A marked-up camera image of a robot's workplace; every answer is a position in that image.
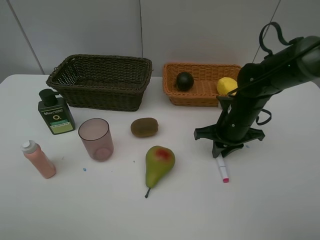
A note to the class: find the dark green mangosteen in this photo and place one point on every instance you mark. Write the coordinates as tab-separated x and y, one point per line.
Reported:
184	81

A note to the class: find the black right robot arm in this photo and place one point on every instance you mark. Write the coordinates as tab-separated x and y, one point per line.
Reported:
257	83

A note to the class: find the white marker pink caps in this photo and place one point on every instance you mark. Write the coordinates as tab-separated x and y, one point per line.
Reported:
222	169

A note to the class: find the green pear red blush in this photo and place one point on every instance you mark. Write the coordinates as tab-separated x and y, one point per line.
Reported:
159	161

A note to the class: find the dark brown wicker basket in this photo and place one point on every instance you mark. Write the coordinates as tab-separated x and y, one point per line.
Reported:
102	82

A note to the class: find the pink bottle white cap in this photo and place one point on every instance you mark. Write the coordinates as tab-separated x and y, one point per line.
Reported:
33	152

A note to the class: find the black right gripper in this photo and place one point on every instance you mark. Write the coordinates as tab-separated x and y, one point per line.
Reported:
233	127

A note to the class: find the translucent pink plastic cup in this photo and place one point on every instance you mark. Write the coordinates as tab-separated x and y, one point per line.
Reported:
96	137

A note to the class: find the yellow lemon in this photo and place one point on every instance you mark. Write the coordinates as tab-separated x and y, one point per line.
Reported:
226	85

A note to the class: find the brown kiwi fruit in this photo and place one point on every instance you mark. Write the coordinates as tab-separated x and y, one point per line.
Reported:
144	127

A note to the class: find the dark green pump bottle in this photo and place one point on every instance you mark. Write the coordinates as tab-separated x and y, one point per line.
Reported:
55	112

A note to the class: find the orange wicker basket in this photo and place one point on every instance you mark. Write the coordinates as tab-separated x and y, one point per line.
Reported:
204	90

